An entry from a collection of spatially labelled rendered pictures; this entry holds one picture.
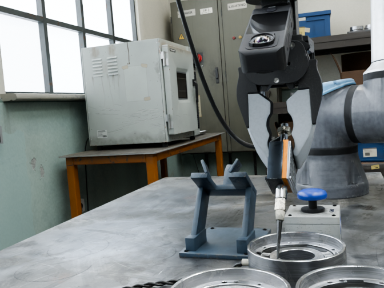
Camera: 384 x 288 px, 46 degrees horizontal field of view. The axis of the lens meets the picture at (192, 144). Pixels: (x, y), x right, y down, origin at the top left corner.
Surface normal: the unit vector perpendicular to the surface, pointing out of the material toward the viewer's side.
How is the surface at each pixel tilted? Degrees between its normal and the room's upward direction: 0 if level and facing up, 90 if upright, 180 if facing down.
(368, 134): 130
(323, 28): 90
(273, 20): 32
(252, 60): 122
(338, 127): 112
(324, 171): 73
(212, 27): 90
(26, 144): 90
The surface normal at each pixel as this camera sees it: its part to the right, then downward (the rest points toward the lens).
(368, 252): -0.07, -0.99
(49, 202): 0.94, -0.04
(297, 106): -0.36, 0.10
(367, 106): -0.65, -0.15
